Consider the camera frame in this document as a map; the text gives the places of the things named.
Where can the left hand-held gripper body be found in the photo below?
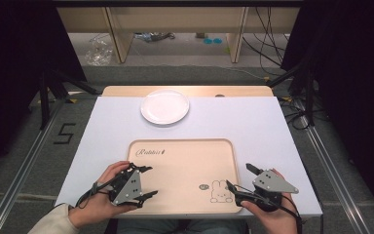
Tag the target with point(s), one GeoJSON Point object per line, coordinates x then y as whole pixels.
{"type": "Point", "coordinates": [128, 188]}

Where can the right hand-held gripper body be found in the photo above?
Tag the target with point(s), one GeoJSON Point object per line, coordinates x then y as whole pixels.
{"type": "Point", "coordinates": [271, 185]}

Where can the person's left hand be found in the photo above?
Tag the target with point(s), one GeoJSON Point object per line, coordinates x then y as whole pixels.
{"type": "Point", "coordinates": [99, 203]}

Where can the person's right hand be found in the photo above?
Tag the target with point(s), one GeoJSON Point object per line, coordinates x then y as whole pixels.
{"type": "Point", "coordinates": [274, 222]}

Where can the wooden tray with rabbit print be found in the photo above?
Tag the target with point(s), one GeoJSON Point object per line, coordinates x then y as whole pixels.
{"type": "Point", "coordinates": [181, 175]}

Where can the white round plate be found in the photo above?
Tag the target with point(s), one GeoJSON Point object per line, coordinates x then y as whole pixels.
{"type": "Point", "coordinates": [165, 106]}

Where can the black metal stand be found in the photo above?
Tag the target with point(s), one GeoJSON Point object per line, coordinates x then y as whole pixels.
{"type": "Point", "coordinates": [310, 97]}
{"type": "Point", "coordinates": [44, 100]}

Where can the clear plastic bag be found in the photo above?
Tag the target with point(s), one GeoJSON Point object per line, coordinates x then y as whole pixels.
{"type": "Point", "coordinates": [98, 53]}

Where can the small blue disc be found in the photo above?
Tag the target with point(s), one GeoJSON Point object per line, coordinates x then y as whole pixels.
{"type": "Point", "coordinates": [217, 40]}
{"type": "Point", "coordinates": [207, 41]}

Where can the black curtain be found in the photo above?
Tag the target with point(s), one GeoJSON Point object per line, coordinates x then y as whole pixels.
{"type": "Point", "coordinates": [19, 65]}
{"type": "Point", "coordinates": [354, 81]}

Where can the grey bundle under desk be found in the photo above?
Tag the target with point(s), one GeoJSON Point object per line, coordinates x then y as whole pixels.
{"type": "Point", "coordinates": [154, 36]}

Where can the aluminium floor rail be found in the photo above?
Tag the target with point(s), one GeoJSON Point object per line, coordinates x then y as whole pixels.
{"type": "Point", "coordinates": [16, 177]}
{"type": "Point", "coordinates": [334, 177]}

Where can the light wooden desk frame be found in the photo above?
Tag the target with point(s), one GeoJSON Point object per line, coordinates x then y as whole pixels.
{"type": "Point", "coordinates": [175, 19]}

